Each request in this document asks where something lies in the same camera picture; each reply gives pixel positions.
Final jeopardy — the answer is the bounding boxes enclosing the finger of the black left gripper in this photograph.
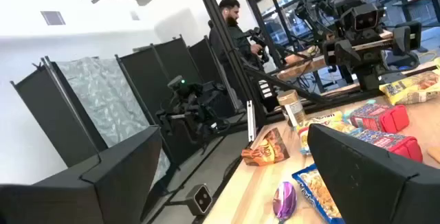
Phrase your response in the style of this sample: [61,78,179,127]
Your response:
[322,39,362,69]
[391,20,423,55]

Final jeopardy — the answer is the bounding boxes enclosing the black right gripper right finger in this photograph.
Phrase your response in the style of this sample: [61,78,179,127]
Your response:
[307,123,440,224]

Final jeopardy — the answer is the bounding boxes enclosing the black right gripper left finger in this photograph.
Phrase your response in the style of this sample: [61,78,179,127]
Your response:
[0,125,163,224]

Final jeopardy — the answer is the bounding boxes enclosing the yellow ramen packet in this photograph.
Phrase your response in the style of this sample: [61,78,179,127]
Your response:
[379,69,440,107]

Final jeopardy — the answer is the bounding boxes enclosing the red lidded paprika tin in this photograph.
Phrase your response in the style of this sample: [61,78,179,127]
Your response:
[349,102,410,135]
[353,129,424,164]

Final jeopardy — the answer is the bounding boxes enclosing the iridescent purple spoon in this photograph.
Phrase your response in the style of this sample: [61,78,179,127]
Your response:
[272,181,298,224]

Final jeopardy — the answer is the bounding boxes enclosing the brown taco seasoning packet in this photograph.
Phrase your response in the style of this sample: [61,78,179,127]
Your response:
[240,127,291,167]

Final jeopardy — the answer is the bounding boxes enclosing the wooden background table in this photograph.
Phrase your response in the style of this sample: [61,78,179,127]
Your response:
[274,27,396,82]

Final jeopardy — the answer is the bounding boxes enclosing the blue soy sauce ramen packet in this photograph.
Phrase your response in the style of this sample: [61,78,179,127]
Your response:
[291,164,344,224]

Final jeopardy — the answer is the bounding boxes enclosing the black control box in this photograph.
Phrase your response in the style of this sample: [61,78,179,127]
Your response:
[256,78,280,112]

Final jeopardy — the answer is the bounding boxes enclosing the black handheld device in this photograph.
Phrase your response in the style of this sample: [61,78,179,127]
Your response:
[244,26,272,64]

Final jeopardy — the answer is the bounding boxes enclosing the grey marbled partition sheet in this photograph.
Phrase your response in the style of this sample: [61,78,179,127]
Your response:
[54,56,172,188]

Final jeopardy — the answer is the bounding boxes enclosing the black partition panel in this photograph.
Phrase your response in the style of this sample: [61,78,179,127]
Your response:
[187,34,243,115]
[115,35,204,128]
[10,58,109,168]

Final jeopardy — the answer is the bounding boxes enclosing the person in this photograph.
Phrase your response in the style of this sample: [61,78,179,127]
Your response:
[208,0,266,91]

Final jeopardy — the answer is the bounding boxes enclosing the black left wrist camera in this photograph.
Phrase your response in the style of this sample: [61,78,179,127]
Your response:
[350,3,382,32]

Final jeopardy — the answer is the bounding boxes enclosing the black table-level camera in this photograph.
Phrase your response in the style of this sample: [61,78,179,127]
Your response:
[184,183,214,217]

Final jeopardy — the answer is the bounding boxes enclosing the black background rig frame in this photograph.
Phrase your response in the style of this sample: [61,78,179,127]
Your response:
[237,0,331,94]

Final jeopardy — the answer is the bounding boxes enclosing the white corner bracket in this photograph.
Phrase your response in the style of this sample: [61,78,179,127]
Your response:
[245,100,257,142]

